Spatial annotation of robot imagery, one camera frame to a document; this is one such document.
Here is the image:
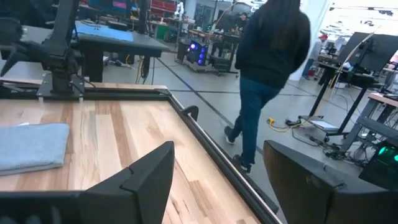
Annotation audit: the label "large black monitor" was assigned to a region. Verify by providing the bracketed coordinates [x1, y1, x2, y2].
[336, 30, 398, 73]

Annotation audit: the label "yellow cable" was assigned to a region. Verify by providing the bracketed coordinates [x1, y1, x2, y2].
[266, 117, 300, 133]

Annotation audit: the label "computer case green light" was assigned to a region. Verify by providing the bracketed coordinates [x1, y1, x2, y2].
[358, 141, 398, 191]

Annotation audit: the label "computer tower blue lights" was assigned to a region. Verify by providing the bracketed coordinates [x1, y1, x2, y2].
[185, 39, 209, 67]

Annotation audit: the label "grey-blue folded towel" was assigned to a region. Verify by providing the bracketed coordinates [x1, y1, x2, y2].
[0, 123, 71, 177]

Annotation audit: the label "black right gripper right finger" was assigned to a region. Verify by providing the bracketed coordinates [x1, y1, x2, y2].
[262, 139, 398, 224]

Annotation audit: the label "person with red cap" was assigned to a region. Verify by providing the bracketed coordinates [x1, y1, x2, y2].
[302, 33, 329, 80]

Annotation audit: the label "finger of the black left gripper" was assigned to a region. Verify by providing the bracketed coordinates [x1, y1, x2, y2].
[0, 46, 22, 78]

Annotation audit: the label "person at workbench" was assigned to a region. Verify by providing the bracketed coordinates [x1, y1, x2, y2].
[231, 11, 250, 35]

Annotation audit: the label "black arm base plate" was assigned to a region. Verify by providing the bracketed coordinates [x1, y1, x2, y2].
[36, 73, 86, 101]

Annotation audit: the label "grey table wooden top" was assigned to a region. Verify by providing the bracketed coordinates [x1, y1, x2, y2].
[340, 91, 398, 154]

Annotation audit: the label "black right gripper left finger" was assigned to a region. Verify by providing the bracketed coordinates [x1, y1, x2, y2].
[79, 141, 176, 224]

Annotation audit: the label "walking person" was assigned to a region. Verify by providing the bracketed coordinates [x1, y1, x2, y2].
[223, 0, 312, 175]

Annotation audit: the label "black standing desk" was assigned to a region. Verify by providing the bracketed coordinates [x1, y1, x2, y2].
[298, 61, 386, 143]

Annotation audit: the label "blue desk mat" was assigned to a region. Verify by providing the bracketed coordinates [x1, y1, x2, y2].
[75, 24, 135, 43]

